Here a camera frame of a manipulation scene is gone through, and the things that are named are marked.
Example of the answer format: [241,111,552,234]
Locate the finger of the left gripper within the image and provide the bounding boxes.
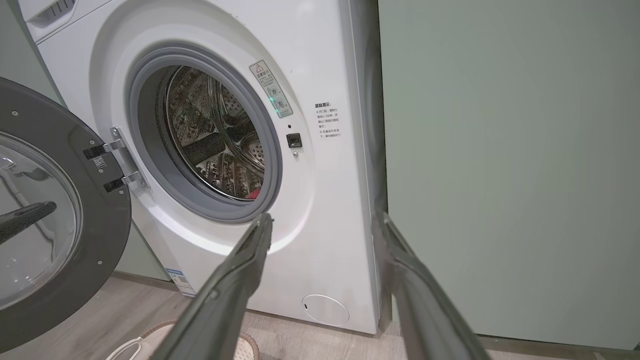
[0,201,58,246]

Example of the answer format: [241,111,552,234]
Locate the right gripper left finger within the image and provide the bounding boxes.
[151,212,275,360]

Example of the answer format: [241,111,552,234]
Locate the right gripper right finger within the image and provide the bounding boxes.
[372,210,492,360]

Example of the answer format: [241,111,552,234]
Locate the round dark washer door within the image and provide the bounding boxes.
[0,76,133,353]

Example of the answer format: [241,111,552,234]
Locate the metal door hinge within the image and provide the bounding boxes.
[82,126,151,193]

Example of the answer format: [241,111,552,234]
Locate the grey rubber door seal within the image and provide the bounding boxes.
[125,44,283,224]

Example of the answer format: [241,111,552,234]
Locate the white front-load washing machine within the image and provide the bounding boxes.
[17,0,388,335]

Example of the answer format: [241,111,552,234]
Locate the steel washer drum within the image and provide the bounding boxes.
[165,65,266,201]

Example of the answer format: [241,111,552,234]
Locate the blue energy label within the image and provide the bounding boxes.
[165,267,197,297]

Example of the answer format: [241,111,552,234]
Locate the cream perforated laundry basket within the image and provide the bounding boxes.
[105,320,261,360]

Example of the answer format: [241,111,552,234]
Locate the round white filter cover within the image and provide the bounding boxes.
[301,294,351,327]

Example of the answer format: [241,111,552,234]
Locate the white detergent drawer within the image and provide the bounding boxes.
[17,0,113,45]

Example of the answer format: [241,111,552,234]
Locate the warning symbol sticker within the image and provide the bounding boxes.
[249,60,294,119]

